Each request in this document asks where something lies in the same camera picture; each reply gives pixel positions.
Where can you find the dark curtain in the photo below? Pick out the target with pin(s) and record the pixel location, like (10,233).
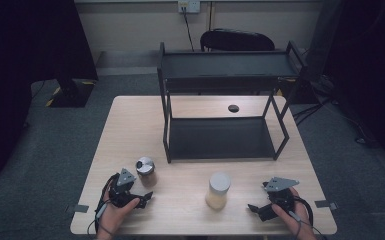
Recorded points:
(20,66)
(370,66)

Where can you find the white lid yellow spice jar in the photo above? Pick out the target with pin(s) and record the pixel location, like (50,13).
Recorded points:
(218,190)

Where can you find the white wall outlet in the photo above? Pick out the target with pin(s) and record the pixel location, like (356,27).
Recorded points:
(189,5)

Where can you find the person's left hand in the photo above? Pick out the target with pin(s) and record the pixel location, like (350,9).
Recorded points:
(111,218)

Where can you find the grey tape strip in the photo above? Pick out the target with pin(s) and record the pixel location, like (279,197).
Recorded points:
(80,208)
(325,204)

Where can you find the black stand base yellow tape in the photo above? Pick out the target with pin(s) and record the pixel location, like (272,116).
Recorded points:
(75,95)

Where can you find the silver lid brown spice jar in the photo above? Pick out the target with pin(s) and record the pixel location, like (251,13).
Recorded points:
(145,168)

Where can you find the black chair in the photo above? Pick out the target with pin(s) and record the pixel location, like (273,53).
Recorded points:
(236,41)

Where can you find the black metal two-tier shelf rack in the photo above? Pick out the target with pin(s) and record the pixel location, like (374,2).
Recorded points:
(223,138)

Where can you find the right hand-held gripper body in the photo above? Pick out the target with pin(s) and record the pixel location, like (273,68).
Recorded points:
(281,198)

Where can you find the vertical wall conduit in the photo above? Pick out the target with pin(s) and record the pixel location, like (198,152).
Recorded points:
(210,15)

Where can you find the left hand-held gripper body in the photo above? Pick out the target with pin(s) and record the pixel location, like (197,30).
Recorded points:
(121,191)

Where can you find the person's right hand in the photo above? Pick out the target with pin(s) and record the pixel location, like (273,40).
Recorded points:
(298,223)

